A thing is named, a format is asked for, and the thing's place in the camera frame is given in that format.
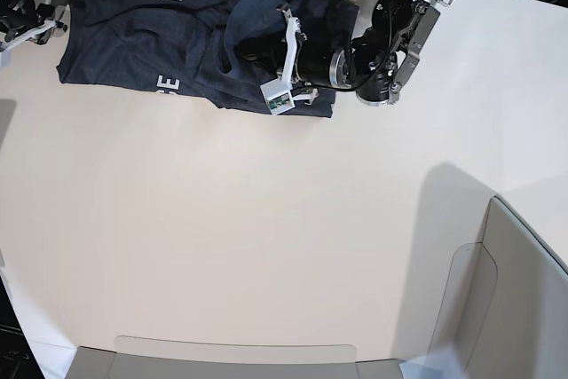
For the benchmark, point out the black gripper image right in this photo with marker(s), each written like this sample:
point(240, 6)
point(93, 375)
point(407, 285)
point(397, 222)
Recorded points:
point(303, 62)

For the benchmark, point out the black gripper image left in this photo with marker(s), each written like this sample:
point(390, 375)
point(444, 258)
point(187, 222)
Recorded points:
point(27, 22)

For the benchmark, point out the dark blue t-shirt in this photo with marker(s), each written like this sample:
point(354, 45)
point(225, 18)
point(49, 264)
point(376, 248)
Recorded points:
point(179, 47)

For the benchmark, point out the grey bin right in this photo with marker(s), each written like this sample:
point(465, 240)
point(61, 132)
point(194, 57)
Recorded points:
point(504, 310)

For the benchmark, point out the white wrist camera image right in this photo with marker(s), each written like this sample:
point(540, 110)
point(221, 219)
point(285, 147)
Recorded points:
point(277, 96)

